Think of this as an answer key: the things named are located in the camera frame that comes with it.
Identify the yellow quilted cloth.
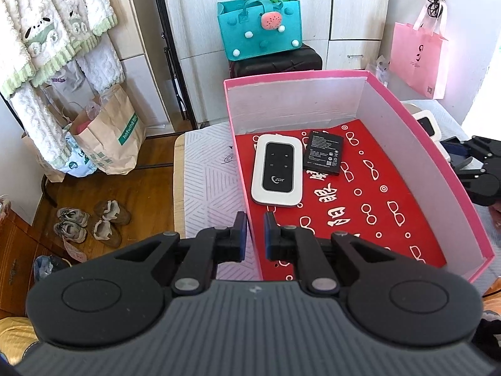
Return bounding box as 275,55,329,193
0,315,40,365

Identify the white portable wifi router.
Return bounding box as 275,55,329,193
250,134,302,207

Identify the pink cardboard box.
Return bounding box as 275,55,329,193
223,70,497,283

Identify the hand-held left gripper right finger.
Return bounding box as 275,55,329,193
264,211,397,297

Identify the brown wooden cabinet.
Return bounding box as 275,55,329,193
0,194,67,320

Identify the brown paper bag green label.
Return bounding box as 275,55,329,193
70,84,147,175

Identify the grey sneaker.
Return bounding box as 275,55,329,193
57,207,90,228
53,220,87,243

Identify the clear plastic bag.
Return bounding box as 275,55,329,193
375,57,392,87

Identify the pink tote bag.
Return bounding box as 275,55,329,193
391,0,449,100

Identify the white fluffy garment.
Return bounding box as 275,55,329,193
8,43,126,183

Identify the red printed cloth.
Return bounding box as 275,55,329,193
234,119,447,282

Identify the small bin with bag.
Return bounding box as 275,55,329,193
33,254,71,283

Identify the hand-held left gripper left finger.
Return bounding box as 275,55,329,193
113,211,249,297

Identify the white plastic bag green print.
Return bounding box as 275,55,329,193
63,129,98,177

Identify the black clothes rack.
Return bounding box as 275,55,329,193
151,0,198,130

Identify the black battery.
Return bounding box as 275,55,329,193
301,129,344,174

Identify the white patterned table cover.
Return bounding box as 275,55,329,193
174,98,501,298

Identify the teal felt handbag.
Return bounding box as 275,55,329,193
217,0,303,62

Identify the white portable router brown panel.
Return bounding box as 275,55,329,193
413,110,445,142

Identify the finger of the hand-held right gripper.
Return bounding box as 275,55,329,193
448,154,490,175
440,135,501,156

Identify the cream knitted cardigan green trim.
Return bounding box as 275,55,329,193
0,0,118,87

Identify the brown fleece slipper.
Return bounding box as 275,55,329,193
94,200,132,226
92,219,122,248

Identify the black suitcase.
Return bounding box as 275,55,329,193
229,44,323,79

